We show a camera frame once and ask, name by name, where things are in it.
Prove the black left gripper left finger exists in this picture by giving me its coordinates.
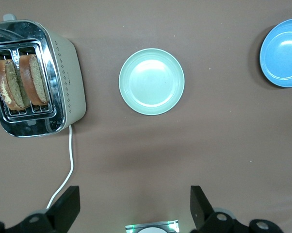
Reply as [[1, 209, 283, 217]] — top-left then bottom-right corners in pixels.
[[0, 185, 81, 233]]

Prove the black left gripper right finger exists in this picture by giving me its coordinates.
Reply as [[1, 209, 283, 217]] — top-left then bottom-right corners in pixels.
[[190, 185, 284, 233]]

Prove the brown bread slice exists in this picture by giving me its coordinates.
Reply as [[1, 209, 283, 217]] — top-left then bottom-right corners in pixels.
[[0, 59, 31, 110], [19, 54, 50, 106]]

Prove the blue plate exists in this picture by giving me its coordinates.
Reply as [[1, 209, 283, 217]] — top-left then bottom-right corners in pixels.
[[259, 18, 292, 88]]

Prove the light green plate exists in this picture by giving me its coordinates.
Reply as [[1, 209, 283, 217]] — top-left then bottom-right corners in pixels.
[[118, 48, 185, 116]]

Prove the beige chrome toaster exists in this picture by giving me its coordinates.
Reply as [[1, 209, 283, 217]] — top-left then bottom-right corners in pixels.
[[0, 14, 87, 138]]

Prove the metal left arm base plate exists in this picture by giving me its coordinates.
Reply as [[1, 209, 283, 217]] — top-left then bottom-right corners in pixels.
[[125, 219, 179, 233]]

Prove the white toaster power cord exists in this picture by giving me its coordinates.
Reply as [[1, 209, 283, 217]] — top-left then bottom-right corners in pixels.
[[46, 124, 74, 210]]

